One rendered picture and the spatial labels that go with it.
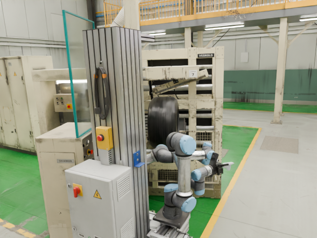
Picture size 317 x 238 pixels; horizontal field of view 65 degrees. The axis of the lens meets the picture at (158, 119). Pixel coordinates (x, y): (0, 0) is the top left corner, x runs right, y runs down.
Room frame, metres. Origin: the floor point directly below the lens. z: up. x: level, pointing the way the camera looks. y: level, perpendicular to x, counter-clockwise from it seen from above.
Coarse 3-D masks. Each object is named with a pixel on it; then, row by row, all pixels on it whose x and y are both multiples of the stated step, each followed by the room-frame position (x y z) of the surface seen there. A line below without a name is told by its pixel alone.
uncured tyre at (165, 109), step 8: (168, 96) 2.72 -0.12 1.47; (152, 104) 2.54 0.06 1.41; (160, 104) 2.52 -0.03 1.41; (168, 104) 2.51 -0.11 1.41; (176, 104) 2.57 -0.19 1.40; (152, 112) 2.47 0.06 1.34; (160, 112) 2.46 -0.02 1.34; (168, 112) 2.45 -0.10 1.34; (176, 112) 2.50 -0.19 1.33; (152, 120) 2.43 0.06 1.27; (160, 120) 2.42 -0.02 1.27; (168, 120) 2.41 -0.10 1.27; (176, 120) 2.46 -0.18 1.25; (152, 128) 2.42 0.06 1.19; (160, 128) 2.41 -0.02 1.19; (168, 128) 2.40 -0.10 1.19; (176, 128) 2.45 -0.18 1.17; (152, 136) 2.43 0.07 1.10; (160, 136) 2.42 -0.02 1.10; (152, 144) 2.49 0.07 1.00
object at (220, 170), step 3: (219, 162) 1.78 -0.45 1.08; (210, 165) 1.72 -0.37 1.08; (216, 165) 1.74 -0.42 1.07; (213, 168) 1.72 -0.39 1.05; (216, 168) 1.74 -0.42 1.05; (219, 168) 1.74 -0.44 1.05; (222, 168) 1.76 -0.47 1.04; (213, 171) 1.70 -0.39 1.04; (216, 171) 1.73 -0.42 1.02; (219, 171) 1.73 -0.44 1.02; (222, 171) 1.75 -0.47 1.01; (213, 174) 1.74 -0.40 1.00; (216, 174) 1.74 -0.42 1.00; (219, 174) 1.73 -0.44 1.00
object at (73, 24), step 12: (72, 24) 2.02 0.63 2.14; (84, 24) 2.25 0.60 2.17; (72, 36) 2.00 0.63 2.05; (72, 48) 1.98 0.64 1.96; (72, 60) 1.96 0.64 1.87; (84, 60) 2.18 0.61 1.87; (72, 72) 1.94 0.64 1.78; (84, 72) 2.15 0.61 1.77; (72, 84) 1.91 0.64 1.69; (84, 84) 2.13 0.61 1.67; (72, 96) 1.91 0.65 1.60; (84, 96) 2.11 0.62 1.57; (84, 108) 2.08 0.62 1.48; (84, 120) 2.06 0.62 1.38; (84, 132) 2.03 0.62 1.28
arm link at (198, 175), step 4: (200, 168) 1.67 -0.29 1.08; (204, 168) 1.67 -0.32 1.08; (192, 172) 1.64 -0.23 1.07; (196, 172) 1.62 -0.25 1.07; (200, 172) 1.63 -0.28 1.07; (204, 172) 1.64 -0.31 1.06; (208, 172) 1.66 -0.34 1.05; (192, 176) 1.64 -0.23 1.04; (196, 176) 1.61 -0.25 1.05; (200, 176) 1.62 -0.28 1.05; (204, 176) 1.64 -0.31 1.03; (196, 180) 1.61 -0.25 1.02; (200, 180) 1.62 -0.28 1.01
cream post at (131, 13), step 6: (126, 0) 2.65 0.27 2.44; (132, 0) 2.65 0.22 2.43; (126, 6) 2.66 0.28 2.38; (132, 6) 2.65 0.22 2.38; (138, 6) 2.75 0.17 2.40; (126, 12) 2.66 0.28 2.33; (132, 12) 2.65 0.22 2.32; (138, 12) 2.74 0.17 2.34; (126, 18) 2.66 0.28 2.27; (132, 18) 2.65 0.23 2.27; (138, 18) 2.72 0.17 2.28; (126, 24) 2.66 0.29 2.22; (132, 24) 2.65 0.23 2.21; (138, 24) 2.71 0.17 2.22
